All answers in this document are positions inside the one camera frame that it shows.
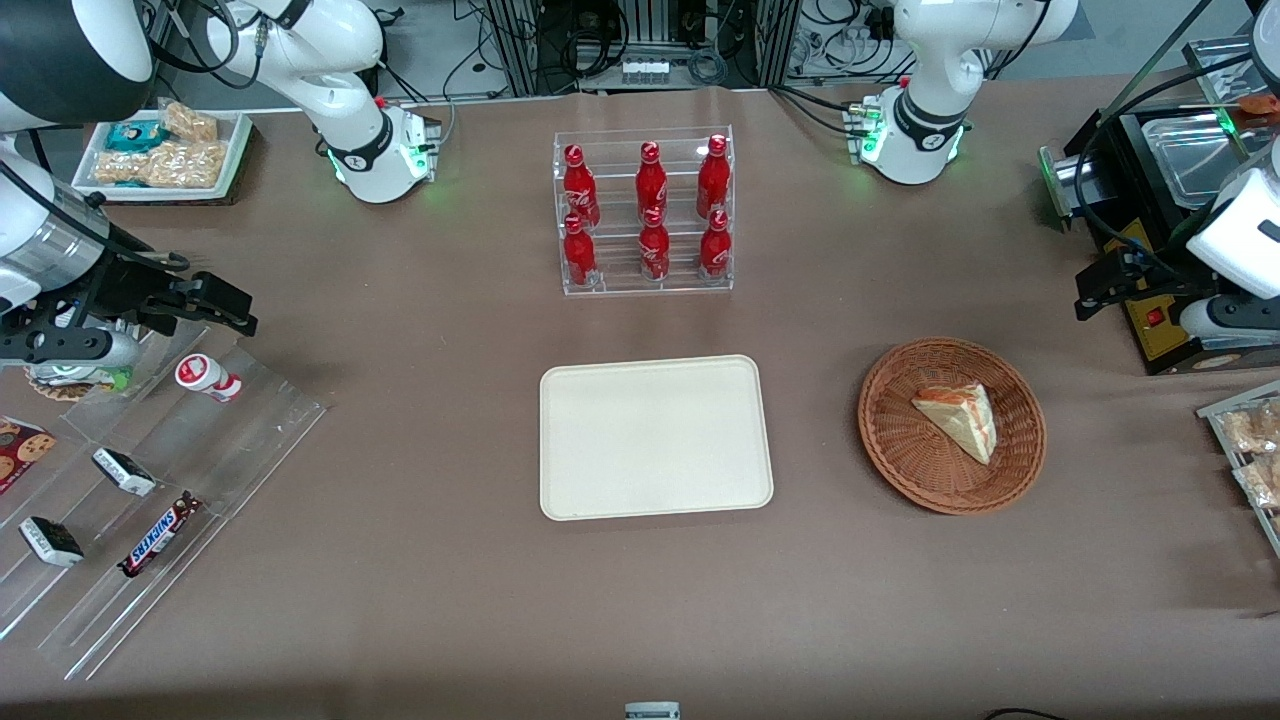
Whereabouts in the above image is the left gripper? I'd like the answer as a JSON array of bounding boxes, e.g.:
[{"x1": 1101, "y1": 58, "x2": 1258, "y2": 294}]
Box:
[{"x1": 1075, "y1": 252, "x2": 1207, "y2": 323}]

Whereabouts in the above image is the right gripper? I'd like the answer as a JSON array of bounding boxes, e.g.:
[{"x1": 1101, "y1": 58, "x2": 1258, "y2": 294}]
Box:
[{"x1": 90, "y1": 252, "x2": 260, "y2": 338}]

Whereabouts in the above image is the triangle sandwich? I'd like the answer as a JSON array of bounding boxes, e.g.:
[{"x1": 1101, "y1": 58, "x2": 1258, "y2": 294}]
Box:
[{"x1": 910, "y1": 383, "x2": 999, "y2": 466}]

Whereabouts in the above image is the white snack tray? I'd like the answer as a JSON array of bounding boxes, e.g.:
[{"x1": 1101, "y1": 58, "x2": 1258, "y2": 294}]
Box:
[{"x1": 72, "y1": 108, "x2": 253, "y2": 204}]

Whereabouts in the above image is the grey tray of pastry bags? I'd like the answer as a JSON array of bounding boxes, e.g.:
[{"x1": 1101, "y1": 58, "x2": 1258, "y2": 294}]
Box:
[{"x1": 1197, "y1": 378, "x2": 1280, "y2": 558}]

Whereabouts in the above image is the brown wicker basket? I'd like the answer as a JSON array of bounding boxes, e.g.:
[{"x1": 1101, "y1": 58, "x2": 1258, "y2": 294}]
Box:
[{"x1": 857, "y1": 337, "x2": 1048, "y2": 517}]

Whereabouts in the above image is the beige plastic tray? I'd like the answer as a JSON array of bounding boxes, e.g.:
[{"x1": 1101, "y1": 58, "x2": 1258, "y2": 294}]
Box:
[{"x1": 539, "y1": 354, "x2": 776, "y2": 523}]

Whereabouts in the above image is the white red yogurt bottle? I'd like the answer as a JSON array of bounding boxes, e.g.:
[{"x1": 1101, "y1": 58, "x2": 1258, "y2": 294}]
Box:
[{"x1": 175, "y1": 353, "x2": 244, "y2": 404}]

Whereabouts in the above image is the black food warmer appliance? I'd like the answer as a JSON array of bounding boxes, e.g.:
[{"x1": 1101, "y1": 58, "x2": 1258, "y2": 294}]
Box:
[{"x1": 1085, "y1": 105, "x2": 1280, "y2": 377}]

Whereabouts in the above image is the clear acrylic stepped display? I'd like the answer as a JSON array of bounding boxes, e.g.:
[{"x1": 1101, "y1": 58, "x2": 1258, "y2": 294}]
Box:
[{"x1": 0, "y1": 320, "x2": 329, "y2": 683}]

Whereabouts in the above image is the large clear bag of snacks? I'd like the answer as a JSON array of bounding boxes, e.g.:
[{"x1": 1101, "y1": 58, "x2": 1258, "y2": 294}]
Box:
[{"x1": 95, "y1": 140, "x2": 229, "y2": 191}]

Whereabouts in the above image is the clear plastic food container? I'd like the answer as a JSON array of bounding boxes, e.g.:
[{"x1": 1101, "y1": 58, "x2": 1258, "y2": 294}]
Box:
[{"x1": 1148, "y1": 113, "x2": 1253, "y2": 208}]

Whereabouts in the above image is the green white packaged item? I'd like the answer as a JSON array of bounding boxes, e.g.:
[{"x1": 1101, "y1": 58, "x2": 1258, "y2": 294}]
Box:
[{"x1": 25, "y1": 360, "x2": 134, "y2": 401}]

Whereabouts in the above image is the small clear bag of snacks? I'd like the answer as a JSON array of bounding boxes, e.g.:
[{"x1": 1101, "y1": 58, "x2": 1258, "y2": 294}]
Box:
[{"x1": 160, "y1": 100, "x2": 219, "y2": 143}]

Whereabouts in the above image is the teal snack package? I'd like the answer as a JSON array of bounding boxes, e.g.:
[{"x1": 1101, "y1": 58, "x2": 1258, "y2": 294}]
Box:
[{"x1": 105, "y1": 120, "x2": 166, "y2": 153}]

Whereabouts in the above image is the black white snack bar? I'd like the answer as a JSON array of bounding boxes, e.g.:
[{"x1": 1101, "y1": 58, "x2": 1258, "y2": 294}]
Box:
[
  {"x1": 19, "y1": 516, "x2": 85, "y2": 569},
  {"x1": 92, "y1": 447, "x2": 158, "y2": 498}
]

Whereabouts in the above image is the clear bag of pastry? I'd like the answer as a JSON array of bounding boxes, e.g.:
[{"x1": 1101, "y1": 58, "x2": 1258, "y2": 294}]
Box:
[
  {"x1": 1235, "y1": 455, "x2": 1280, "y2": 511},
  {"x1": 1223, "y1": 400, "x2": 1280, "y2": 456}
]

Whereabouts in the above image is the dark metal rod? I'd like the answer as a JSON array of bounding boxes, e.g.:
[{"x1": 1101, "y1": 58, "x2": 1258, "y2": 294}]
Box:
[{"x1": 1098, "y1": 0, "x2": 1218, "y2": 123}]

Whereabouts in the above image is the brown Snickers bar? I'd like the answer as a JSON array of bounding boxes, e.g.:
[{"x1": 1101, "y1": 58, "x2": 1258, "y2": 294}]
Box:
[{"x1": 117, "y1": 491, "x2": 204, "y2": 579}]

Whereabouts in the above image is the red cookie package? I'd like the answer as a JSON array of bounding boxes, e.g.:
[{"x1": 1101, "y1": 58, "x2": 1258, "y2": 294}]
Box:
[{"x1": 0, "y1": 417, "x2": 58, "y2": 496}]

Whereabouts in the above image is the clear glass shelf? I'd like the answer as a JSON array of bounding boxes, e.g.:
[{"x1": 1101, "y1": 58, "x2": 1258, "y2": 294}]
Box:
[{"x1": 1183, "y1": 35, "x2": 1280, "y2": 131}]

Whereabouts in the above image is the red cola bottle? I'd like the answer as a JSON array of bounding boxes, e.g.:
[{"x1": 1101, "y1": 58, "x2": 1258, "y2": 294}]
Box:
[
  {"x1": 562, "y1": 215, "x2": 598, "y2": 289},
  {"x1": 639, "y1": 208, "x2": 671, "y2": 283},
  {"x1": 699, "y1": 209, "x2": 732, "y2": 281},
  {"x1": 636, "y1": 141, "x2": 669, "y2": 223},
  {"x1": 562, "y1": 144, "x2": 601, "y2": 229},
  {"x1": 697, "y1": 134, "x2": 731, "y2": 219}
]

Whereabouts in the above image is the clear acrylic bottle rack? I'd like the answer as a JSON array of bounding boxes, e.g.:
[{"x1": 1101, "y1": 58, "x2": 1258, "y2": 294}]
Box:
[{"x1": 553, "y1": 126, "x2": 736, "y2": 297}]

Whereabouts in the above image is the black equipment rack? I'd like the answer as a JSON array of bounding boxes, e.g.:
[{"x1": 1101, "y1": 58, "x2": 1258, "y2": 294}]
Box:
[{"x1": 487, "y1": 0, "x2": 801, "y2": 96}]

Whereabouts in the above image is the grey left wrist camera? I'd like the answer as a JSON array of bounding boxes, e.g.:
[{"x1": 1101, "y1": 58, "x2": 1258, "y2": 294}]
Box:
[{"x1": 1178, "y1": 296, "x2": 1280, "y2": 348}]

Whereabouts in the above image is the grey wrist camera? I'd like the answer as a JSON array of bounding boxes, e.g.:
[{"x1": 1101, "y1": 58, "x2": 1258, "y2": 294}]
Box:
[
  {"x1": 1178, "y1": 296, "x2": 1280, "y2": 348},
  {"x1": 0, "y1": 328, "x2": 143, "y2": 367}
]

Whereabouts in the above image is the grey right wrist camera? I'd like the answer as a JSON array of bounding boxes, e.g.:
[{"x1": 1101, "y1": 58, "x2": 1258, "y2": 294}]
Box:
[{"x1": 0, "y1": 328, "x2": 143, "y2": 367}]

